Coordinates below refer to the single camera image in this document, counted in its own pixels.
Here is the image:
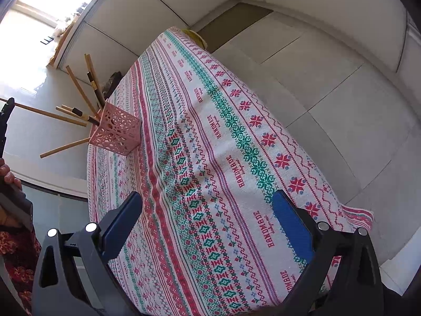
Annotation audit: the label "light wooden chopstick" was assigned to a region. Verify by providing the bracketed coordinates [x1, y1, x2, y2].
[55, 106, 85, 121]
[40, 138, 90, 158]

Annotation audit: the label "black gold-banded chopstick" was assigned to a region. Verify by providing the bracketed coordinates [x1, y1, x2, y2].
[87, 71, 106, 109]

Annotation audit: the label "pink plastic lattice basket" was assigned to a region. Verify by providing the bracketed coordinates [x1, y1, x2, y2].
[88, 102, 141, 156]

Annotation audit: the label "left floral sleeve forearm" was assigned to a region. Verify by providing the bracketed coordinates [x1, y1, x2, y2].
[1, 208, 41, 315]

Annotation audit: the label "person's left hand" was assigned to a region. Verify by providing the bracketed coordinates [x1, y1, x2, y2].
[0, 158, 22, 190]

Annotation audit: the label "dark trash bin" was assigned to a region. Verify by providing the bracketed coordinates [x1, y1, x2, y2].
[102, 71, 123, 99]

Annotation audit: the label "patterned handmade tablecloth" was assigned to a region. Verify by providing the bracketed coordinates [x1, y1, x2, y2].
[87, 28, 373, 315]

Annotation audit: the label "dark floor mat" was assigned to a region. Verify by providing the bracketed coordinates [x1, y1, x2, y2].
[197, 2, 273, 53]

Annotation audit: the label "white base cabinets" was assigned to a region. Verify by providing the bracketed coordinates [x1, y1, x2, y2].
[53, 0, 420, 79]

